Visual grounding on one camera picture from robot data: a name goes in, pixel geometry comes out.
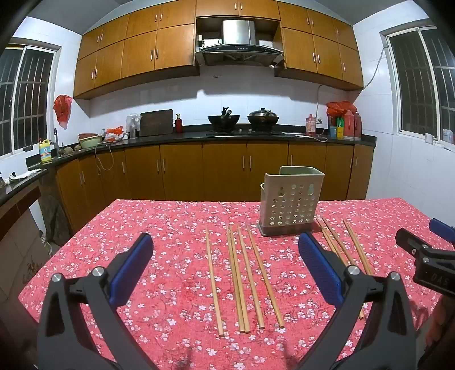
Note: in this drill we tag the black kitchen countertop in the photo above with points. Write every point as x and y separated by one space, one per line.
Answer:
192 137

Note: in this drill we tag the black wok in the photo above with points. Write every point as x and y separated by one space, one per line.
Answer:
223 121

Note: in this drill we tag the gas stove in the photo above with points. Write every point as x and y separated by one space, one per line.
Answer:
245 132

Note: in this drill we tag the red oil bottles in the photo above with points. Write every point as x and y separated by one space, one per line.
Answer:
352 126

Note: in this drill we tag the red plastic basin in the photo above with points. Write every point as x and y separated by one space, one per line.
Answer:
89 135

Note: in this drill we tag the clear plastic bag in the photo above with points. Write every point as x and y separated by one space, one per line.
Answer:
133 122

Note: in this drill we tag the wooden kitchen cabinets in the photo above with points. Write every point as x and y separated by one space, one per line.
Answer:
142 53
177 170

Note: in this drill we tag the pink bottle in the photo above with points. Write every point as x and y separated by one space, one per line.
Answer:
311 126

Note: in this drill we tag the white cup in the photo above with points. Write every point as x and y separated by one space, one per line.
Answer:
429 138

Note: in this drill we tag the red floral tablecloth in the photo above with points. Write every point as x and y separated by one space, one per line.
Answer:
170 284

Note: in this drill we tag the red bottle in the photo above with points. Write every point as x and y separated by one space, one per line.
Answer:
178 125

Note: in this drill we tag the steel faucet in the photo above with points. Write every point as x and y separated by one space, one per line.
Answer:
56 138

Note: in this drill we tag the barred window with sill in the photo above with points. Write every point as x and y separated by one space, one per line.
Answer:
416 89

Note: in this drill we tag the red plastic bag over bottles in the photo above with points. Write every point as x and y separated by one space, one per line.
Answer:
339 107

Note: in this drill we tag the red and white plastic bag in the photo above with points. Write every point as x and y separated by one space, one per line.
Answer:
115 133

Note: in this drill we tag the barred window beside sink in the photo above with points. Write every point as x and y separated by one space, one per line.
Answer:
28 99

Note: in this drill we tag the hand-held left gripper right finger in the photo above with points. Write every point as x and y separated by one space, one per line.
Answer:
320 266

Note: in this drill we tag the yellow detergent bottle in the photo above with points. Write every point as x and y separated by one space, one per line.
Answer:
46 153

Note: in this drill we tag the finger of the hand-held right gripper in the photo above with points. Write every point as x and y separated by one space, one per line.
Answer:
442 228
410 240

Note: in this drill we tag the beige perforated utensil holder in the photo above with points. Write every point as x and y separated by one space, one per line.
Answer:
288 206

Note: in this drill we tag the steel range hood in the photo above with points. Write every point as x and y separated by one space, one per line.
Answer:
238 35

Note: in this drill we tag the green and yellow box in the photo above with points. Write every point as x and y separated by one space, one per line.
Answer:
336 130

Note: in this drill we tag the red plastic bag on wall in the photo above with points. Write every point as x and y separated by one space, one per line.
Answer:
63 108

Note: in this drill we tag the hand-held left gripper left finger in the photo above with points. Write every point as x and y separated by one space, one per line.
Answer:
131 265

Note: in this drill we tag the pale plastic container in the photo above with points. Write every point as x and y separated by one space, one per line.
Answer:
448 137

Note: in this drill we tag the dark wooden cutting board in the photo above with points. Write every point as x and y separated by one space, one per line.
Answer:
155 122

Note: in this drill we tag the wooden upper kitchen cabinets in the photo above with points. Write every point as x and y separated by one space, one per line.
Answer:
142 53

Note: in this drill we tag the steel pot with lid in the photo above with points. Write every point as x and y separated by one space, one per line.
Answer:
263 118

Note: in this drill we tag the wooden lower kitchen cabinets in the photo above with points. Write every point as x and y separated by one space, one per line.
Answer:
177 170

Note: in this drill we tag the green plastic basin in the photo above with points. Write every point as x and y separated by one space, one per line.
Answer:
89 143

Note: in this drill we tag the white cloth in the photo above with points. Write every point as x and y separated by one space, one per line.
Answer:
25 176

